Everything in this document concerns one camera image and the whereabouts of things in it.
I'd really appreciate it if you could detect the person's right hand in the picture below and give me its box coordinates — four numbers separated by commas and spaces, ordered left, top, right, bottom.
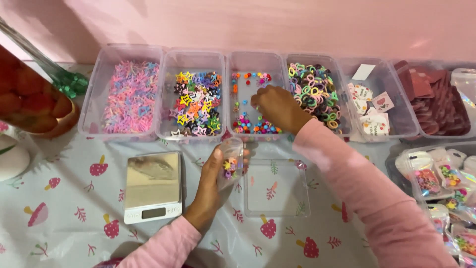
250, 85, 315, 135

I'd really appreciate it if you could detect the person's left hand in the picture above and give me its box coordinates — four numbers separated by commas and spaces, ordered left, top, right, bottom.
183, 146, 234, 234

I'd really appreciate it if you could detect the small clear plastic bag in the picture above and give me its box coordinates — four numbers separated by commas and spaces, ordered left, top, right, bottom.
217, 137, 245, 191

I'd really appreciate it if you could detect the heap of colourful mini claw clips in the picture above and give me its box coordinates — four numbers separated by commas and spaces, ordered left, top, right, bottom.
231, 71, 283, 135

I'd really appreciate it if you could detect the clear bin with beads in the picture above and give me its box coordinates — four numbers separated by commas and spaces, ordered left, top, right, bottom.
226, 50, 289, 143

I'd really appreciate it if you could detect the heap of colourful star clips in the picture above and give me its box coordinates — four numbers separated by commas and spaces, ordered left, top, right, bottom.
168, 71, 222, 137

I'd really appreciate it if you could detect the small bunch of colourful clips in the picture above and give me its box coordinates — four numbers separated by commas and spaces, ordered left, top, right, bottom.
222, 158, 239, 180

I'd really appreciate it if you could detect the clear square plastic lid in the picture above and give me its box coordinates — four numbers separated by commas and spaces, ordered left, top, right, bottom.
243, 159, 311, 219

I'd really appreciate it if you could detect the clear bin with star clips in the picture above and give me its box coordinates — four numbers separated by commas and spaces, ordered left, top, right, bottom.
155, 49, 227, 144

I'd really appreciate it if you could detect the blank white card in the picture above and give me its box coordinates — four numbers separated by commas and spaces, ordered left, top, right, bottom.
351, 64, 376, 81

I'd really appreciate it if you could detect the pile of printed white cards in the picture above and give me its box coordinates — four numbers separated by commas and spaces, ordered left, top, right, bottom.
347, 83, 391, 137

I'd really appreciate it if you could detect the white card with heart print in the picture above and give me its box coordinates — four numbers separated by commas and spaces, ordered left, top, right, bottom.
371, 92, 395, 113

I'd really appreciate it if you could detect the heap of pastel hair clips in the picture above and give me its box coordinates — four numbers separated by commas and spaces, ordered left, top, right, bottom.
101, 61, 160, 134

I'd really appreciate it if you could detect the silver digital pocket scale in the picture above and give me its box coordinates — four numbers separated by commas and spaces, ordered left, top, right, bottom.
123, 151, 183, 225

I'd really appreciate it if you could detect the clear bin with filled bags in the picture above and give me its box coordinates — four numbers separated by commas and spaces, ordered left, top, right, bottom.
385, 141, 476, 203

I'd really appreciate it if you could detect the clear bin with pastel clips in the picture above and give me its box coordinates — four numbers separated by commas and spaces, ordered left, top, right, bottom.
77, 45, 164, 143

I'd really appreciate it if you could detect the stack of dark red cards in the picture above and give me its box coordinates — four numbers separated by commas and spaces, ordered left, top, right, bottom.
393, 60, 472, 136

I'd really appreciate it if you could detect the green foil decoration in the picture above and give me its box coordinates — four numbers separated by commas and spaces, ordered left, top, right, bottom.
52, 71, 89, 99

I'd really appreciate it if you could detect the pile of filled holographic bags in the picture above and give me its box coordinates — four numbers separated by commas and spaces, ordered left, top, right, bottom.
395, 147, 476, 268

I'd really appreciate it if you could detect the mushroom print tablecloth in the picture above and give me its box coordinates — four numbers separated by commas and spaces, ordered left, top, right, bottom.
0, 61, 476, 268

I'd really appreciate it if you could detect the empty holographic bag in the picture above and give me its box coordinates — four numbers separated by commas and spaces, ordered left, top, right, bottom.
450, 68, 476, 105

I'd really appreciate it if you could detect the clear bin with red cards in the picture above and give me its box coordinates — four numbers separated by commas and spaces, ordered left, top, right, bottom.
388, 59, 476, 141

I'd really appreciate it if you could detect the red orange glass jar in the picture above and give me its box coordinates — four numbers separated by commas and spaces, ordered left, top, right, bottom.
0, 44, 80, 139

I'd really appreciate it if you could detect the clear plastic stick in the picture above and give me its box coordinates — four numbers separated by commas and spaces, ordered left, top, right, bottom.
0, 17, 65, 80

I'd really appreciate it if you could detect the white round object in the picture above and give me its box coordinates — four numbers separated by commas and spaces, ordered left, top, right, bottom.
0, 133, 31, 182

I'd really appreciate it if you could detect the heap of colourful hair ties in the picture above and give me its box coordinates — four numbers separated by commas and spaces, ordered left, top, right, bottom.
287, 63, 343, 134

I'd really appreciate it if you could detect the clear bin with hair ties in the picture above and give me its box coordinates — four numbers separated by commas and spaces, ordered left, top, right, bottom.
284, 53, 355, 139

